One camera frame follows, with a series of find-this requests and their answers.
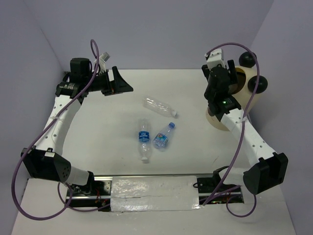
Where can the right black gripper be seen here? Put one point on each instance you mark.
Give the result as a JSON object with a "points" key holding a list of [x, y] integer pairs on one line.
{"points": [[233, 74]]}

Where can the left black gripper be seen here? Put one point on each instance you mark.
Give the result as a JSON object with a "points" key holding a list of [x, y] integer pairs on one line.
{"points": [[118, 86]]}

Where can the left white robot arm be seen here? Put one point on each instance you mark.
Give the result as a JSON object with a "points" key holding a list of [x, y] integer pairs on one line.
{"points": [[44, 160]]}

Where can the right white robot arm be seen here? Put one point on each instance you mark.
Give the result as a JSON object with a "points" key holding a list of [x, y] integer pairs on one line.
{"points": [[267, 167]]}

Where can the beige cat bin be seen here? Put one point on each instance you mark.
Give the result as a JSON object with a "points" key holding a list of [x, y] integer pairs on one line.
{"points": [[246, 82]]}

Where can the clear bottle white cap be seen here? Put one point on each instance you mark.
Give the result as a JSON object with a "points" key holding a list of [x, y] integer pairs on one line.
{"points": [[159, 107]]}

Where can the blue label crushed bottle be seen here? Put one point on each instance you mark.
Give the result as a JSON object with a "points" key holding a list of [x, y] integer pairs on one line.
{"points": [[144, 140]]}

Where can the small bottle blue cap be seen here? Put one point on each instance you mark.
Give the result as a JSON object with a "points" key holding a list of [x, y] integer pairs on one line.
{"points": [[162, 138]]}

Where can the silver foil base cover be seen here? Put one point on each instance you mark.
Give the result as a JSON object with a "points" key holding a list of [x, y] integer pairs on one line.
{"points": [[161, 193]]}

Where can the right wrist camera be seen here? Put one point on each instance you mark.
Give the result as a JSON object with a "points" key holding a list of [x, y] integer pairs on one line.
{"points": [[215, 57]]}

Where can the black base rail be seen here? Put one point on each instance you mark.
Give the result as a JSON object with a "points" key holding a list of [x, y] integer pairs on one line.
{"points": [[97, 197]]}

